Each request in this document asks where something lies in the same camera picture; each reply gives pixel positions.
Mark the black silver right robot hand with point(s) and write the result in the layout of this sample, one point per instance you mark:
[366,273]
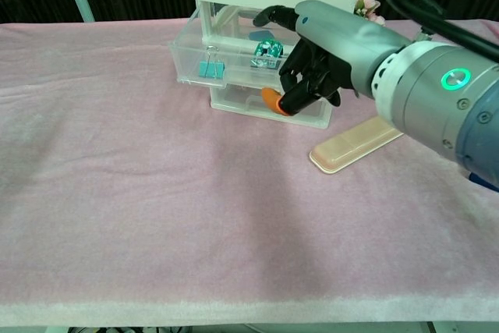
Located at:
[335,44]

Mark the clear drawer with binder clip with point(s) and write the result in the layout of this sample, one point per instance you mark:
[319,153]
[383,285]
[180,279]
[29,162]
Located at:
[234,71]

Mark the empty clear drawer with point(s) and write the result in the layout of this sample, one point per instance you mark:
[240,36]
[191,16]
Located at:
[234,101]

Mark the pink artificial flower bouquet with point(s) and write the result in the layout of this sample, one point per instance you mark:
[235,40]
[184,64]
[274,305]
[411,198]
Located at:
[368,3]

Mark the green circuit board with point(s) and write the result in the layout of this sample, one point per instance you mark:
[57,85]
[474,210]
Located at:
[267,50]

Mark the teal binder clip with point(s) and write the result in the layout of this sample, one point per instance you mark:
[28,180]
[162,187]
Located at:
[211,69]

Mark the pink fleece table cloth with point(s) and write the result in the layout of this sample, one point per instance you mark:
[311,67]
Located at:
[156,192]

